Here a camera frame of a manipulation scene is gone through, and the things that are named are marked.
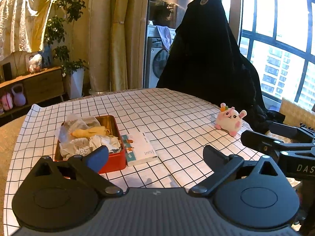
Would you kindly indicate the yellow rubber duck toy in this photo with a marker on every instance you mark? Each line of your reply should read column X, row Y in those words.
column 86, row 132

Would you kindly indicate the white book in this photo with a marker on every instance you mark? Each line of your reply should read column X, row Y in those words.
column 142, row 147

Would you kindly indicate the houndstooth chair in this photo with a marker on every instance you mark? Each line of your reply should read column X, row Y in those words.
column 295, row 110

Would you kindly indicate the wrapped standing air conditioner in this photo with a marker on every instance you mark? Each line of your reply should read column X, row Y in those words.
column 98, row 41

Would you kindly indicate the washing machine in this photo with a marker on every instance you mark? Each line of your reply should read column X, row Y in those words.
column 155, row 64

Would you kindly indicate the large window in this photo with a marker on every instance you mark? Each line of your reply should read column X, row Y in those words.
column 283, row 29

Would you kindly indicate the light blue garment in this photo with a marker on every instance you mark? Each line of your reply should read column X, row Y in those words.
column 164, row 36

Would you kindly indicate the red tin box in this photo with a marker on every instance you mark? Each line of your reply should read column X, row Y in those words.
column 113, row 162

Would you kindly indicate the person in black cloak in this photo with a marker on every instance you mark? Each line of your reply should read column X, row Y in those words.
column 209, row 54

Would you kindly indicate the knotted plastic bag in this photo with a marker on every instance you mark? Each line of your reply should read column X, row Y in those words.
column 35, row 63

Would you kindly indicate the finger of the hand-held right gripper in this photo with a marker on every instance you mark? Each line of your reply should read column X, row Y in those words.
column 283, row 129
column 256, row 139

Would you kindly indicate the white cloth bundle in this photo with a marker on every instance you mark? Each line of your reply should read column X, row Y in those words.
column 76, row 148

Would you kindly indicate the wall cabinet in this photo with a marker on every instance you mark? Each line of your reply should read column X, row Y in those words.
column 167, row 0

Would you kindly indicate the purple kettlebell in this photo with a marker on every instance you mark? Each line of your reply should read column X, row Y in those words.
column 18, row 97

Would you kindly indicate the beige draped sheet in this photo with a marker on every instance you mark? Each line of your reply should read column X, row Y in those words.
column 24, row 22

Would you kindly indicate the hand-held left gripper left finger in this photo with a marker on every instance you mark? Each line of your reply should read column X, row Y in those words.
column 99, row 153

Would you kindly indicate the checked tablecloth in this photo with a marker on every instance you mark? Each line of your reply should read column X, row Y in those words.
column 172, row 108

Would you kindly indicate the beige curtain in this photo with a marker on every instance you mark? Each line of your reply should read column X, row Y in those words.
column 123, row 41

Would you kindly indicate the pink toy case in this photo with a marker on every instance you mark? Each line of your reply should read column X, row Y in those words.
column 7, row 102

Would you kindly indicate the green potted plant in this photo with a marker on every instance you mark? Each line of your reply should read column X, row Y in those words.
column 69, row 2

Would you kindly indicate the dark picture frame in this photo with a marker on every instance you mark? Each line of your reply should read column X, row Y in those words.
column 7, row 71

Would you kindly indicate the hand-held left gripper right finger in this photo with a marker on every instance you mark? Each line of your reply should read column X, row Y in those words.
column 211, row 153

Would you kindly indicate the wooden sideboard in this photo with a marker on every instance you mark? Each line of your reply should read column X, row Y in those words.
column 41, row 83

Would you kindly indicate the pink rabbit plush toy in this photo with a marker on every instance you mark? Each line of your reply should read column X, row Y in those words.
column 228, row 119

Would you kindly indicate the fan-shaped beige board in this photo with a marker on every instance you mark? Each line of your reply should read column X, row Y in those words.
column 19, row 64

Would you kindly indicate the blue patterned bag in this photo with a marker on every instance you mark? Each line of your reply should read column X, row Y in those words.
column 46, row 57

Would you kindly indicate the white planter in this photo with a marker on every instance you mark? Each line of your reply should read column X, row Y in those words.
column 75, row 83

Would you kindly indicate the clear plastic bag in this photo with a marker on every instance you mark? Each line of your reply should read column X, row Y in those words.
column 73, row 121

